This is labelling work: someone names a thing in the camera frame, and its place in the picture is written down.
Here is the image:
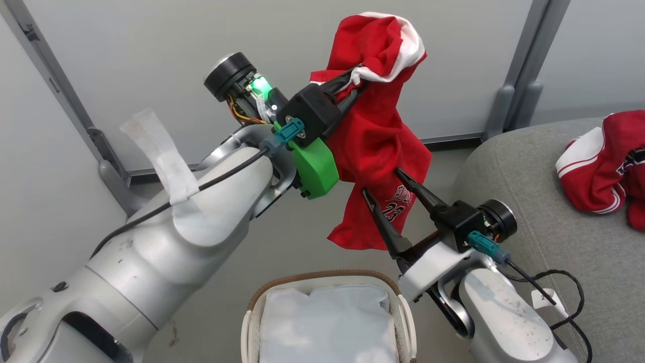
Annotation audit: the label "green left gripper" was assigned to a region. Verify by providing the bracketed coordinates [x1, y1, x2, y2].
[274, 70, 368, 201]

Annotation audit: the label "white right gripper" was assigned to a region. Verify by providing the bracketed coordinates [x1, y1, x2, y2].
[362, 168, 478, 304]

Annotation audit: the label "red jersey with small print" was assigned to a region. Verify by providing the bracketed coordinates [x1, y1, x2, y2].
[310, 12, 433, 251]

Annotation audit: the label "red jersey with large letters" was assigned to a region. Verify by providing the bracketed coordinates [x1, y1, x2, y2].
[555, 110, 645, 231]

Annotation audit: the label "grey couch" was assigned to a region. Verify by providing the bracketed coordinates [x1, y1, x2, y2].
[451, 117, 645, 363]

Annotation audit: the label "woven laundry basket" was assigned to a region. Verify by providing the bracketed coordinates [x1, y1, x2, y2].
[241, 270, 418, 363]

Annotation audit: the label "white fabric basket liner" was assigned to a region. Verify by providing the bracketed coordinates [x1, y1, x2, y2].
[260, 285, 399, 363]

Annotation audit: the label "translucent white tape strip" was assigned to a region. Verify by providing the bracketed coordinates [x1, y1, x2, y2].
[120, 107, 202, 207]

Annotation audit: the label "black cable with teal plug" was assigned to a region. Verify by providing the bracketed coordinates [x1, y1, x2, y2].
[466, 231, 593, 363]
[90, 118, 306, 258]

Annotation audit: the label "grey curved post foot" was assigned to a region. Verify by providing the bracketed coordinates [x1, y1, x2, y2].
[514, 81, 544, 129]
[88, 129, 147, 217]
[483, 85, 517, 142]

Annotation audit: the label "white paper cable tag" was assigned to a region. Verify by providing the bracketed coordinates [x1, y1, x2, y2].
[532, 288, 569, 318]

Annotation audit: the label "grey metal partition post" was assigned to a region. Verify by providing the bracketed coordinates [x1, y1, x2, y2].
[481, 0, 572, 142]
[0, 0, 132, 215]

